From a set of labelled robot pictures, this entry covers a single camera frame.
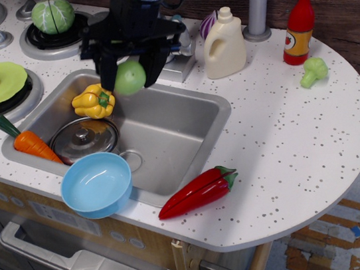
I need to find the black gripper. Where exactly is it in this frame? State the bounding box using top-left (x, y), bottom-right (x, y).
top-left (80, 0), bottom-right (186, 91)

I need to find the green toy pear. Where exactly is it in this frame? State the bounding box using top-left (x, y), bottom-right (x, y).
top-left (114, 60), bottom-right (146, 95)

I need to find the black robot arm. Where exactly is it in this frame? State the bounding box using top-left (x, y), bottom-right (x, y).
top-left (80, 0), bottom-right (187, 91)

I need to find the light blue plastic bowl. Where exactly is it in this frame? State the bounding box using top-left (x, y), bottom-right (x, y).
top-left (60, 152), bottom-right (133, 219)

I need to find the silver toy faucet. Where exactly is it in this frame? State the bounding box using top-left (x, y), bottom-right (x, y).
top-left (157, 15), bottom-right (196, 83)

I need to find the yellow toy bell pepper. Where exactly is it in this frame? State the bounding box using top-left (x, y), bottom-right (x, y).
top-left (71, 84), bottom-right (116, 119)

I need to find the green labelled toy can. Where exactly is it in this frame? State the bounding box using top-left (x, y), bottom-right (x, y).
top-left (87, 11), bottom-right (109, 26)

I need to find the stainless steel sink basin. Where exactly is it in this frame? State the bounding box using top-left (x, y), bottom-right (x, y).
top-left (2, 69), bottom-right (231, 207)

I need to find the green toy cabbage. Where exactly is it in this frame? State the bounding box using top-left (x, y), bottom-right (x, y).
top-left (31, 0), bottom-right (76, 35)

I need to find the purple toy onion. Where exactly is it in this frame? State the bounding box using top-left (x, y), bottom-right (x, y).
top-left (199, 11), bottom-right (218, 40)

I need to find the silver pot with lid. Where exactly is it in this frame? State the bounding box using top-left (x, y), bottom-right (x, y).
top-left (50, 117), bottom-right (120, 165)

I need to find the cream toy detergent bottle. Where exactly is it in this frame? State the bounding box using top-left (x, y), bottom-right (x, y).
top-left (203, 7), bottom-right (246, 79)

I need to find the silver stove knob rear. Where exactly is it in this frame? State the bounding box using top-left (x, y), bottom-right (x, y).
top-left (15, 0), bottom-right (36, 22)

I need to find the orange toy carrot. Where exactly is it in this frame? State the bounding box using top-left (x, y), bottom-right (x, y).
top-left (0, 115), bottom-right (62, 164)

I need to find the red toy chili pepper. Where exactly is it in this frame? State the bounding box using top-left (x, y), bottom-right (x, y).
top-left (158, 166), bottom-right (238, 220)

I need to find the left front stove burner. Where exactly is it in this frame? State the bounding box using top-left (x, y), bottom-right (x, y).
top-left (4, 68), bottom-right (44, 124)

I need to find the red toy ketchup bottle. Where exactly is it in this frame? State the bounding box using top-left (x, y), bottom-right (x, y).
top-left (283, 0), bottom-right (315, 66)

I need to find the green toy broccoli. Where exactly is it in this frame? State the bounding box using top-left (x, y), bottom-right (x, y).
top-left (300, 57), bottom-right (329, 88)

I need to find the wooden cabinet leg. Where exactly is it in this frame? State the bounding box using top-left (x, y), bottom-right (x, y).
top-left (249, 242), bottom-right (272, 270)

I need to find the silver oven door handle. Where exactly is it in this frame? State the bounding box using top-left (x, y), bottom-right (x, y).
top-left (0, 201), bottom-right (168, 270)

